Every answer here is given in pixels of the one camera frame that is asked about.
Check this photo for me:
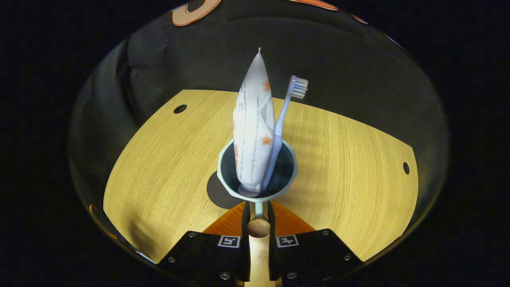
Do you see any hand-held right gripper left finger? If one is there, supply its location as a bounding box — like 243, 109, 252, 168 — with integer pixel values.
157, 201, 251, 287

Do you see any black backdrop cloth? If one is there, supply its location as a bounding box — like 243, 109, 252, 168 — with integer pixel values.
68, 0, 449, 224

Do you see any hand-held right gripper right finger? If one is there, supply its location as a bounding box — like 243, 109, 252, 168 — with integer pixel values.
267, 201, 364, 287

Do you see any dark round coaster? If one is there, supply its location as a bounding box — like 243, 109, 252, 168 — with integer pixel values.
206, 171, 243, 210

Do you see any blue cup with wooden handle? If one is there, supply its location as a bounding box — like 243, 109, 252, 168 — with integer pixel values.
217, 138, 298, 239

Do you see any light blue toothbrush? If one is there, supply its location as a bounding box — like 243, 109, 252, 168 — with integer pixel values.
261, 75, 309, 192

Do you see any white toothpaste tube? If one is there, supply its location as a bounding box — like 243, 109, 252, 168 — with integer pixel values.
232, 47, 276, 198

